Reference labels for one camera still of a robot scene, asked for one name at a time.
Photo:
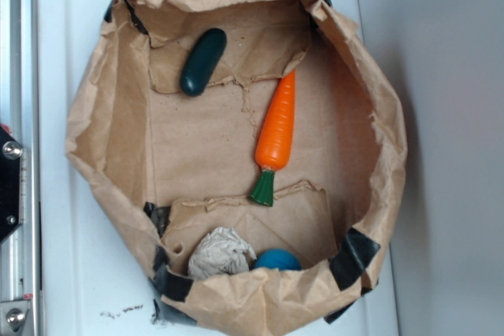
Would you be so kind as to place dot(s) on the orange plastic carrot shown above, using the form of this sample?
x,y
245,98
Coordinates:
x,y
273,149

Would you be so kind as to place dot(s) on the crumpled white paper ball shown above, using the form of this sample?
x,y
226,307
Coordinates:
x,y
221,252

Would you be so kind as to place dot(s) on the aluminium frame rail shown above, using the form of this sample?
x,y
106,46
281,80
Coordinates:
x,y
21,305

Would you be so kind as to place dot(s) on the blue ball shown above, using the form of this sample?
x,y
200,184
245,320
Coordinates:
x,y
278,259

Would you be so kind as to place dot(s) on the black metal bracket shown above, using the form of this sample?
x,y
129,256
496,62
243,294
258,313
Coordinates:
x,y
10,181

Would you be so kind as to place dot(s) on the brown paper bag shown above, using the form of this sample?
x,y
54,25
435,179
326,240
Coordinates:
x,y
167,168

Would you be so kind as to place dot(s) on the dark green plastic pickle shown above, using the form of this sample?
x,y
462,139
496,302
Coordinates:
x,y
202,61

